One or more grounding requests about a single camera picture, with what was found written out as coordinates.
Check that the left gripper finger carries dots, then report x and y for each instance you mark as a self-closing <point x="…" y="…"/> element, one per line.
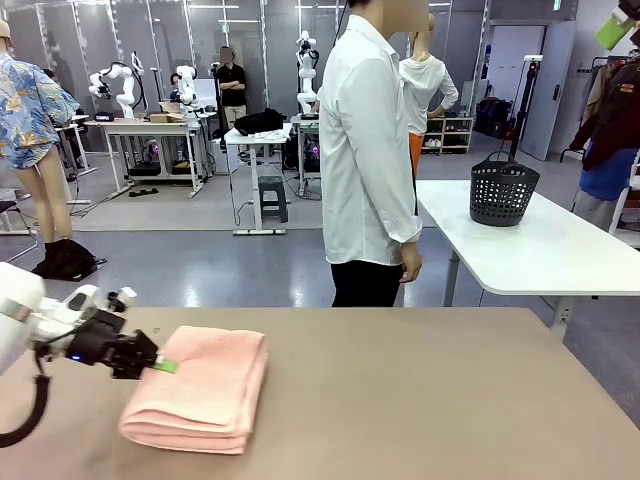
<point x="145" y="350"/>
<point x="127" y="371"/>

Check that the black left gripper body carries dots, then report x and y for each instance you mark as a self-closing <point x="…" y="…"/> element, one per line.
<point x="95" y="340"/>

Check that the pink towel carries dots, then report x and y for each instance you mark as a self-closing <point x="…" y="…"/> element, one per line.
<point x="200" y="390"/>

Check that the black perforated laundry basket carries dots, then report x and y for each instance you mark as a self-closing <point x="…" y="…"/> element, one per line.
<point x="502" y="192"/>

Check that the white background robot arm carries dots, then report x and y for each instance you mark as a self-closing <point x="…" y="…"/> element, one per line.
<point x="306" y="75"/>
<point x="122" y="85"/>
<point x="186" y="87"/>

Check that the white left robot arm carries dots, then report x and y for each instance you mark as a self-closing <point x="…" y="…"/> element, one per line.
<point x="20" y="300"/>

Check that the person's right forearm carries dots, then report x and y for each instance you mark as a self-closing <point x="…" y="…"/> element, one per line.
<point x="402" y="220"/>

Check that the person's right hand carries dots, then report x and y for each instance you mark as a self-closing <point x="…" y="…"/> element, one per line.
<point x="412" y="262"/>

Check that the beige coat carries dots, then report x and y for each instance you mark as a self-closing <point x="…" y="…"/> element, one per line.
<point x="597" y="92"/>

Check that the dark maroon jacket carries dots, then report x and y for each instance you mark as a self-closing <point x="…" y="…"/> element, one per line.
<point x="615" y="115"/>

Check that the black clothes heap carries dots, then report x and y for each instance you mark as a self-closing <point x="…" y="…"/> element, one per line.
<point x="67" y="260"/>

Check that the black tripod stand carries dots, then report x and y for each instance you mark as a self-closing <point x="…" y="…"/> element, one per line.
<point x="525" y="100"/>

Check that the blue garment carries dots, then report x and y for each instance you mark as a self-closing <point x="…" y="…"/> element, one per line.
<point x="607" y="175"/>

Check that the black suitcases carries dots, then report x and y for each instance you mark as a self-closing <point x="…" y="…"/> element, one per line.
<point x="492" y="117"/>

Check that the black power strip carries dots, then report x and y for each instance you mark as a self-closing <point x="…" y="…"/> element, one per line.
<point x="143" y="192"/>

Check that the mannequin in white hoodie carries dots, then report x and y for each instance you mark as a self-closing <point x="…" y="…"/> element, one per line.
<point x="430" y="85"/>

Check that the wooden shoe shelf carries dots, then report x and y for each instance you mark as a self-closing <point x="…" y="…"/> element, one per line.
<point x="450" y="135"/>

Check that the grey plastic stool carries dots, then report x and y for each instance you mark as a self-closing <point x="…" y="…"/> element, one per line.
<point x="272" y="197"/>

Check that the long white background desk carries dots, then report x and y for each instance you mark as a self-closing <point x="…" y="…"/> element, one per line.
<point x="145" y="126"/>

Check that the small black printed pouch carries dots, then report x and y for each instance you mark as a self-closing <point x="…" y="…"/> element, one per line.
<point x="104" y="117"/>

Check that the large white table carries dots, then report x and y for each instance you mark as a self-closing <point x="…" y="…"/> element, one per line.
<point x="540" y="250"/>

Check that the cardboard box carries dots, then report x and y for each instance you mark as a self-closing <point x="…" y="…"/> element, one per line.
<point x="167" y="116"/>

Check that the mannequin in floral shirt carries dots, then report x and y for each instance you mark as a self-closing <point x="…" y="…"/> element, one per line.
<point x="25" y="110"/>

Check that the white standing desk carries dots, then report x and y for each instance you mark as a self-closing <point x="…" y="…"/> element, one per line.
<point x="257" y="137"/>

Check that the black bag on desk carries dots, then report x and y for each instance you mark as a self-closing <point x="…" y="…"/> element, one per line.
<point x="260" y="121"/>

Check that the computer with coloured lights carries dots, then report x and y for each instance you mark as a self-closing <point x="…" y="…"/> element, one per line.
<point x="311" y="152"/>

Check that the man in black polo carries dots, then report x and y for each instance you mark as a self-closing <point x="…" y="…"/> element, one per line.
<point x="231" y="90"/>

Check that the person in white shirt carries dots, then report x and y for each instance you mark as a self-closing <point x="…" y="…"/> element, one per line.
<point x="360" y="150"/>

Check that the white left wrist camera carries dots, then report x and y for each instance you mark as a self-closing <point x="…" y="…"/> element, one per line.
<point x="122" y="299"/>

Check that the white frame rack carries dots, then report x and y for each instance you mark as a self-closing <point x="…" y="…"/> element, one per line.
<point x="627" y="200"/>

